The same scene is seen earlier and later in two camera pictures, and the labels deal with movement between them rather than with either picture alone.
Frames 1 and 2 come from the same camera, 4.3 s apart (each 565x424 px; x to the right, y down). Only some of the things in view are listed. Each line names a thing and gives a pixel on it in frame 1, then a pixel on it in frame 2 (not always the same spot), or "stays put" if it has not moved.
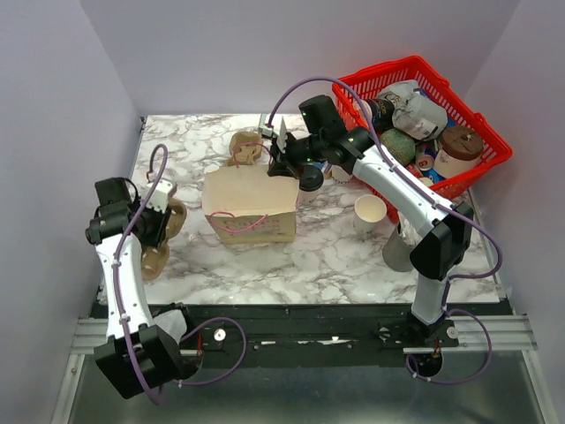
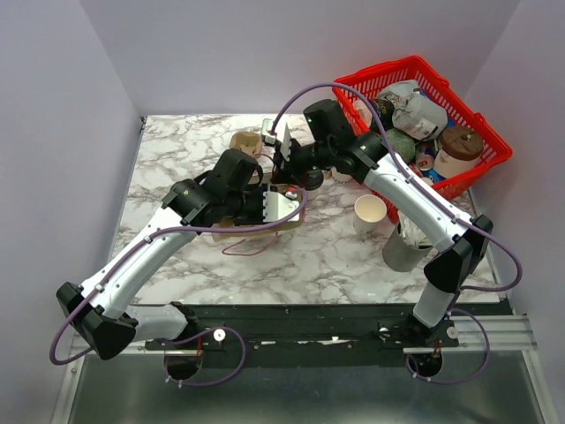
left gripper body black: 154,223 to 252,207
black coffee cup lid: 312,178 stays put
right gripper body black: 300,152 stays put
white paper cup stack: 340,175 stays put
